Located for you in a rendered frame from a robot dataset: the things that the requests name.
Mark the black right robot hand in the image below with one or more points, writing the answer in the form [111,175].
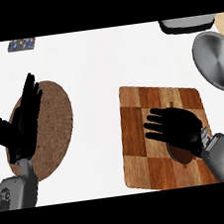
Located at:
[179,129]

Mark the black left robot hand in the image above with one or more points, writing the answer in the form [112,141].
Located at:
[23,125]

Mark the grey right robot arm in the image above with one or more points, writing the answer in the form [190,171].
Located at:
[223,156]

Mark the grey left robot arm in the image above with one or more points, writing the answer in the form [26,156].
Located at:
[16,190]

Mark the brown cupcake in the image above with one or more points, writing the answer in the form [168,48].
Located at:
[181,155]

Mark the checkered wooden cutting board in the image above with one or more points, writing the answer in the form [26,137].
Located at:
[138,147]

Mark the grey metal pan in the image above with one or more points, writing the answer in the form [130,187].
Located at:
[215,62]

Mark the round brown woven placemat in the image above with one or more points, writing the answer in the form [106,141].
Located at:
[54,125]

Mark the dark patterned square coaster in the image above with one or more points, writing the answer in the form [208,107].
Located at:
[21,44]

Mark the grey and black appliance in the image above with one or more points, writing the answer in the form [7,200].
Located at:
[187,24]

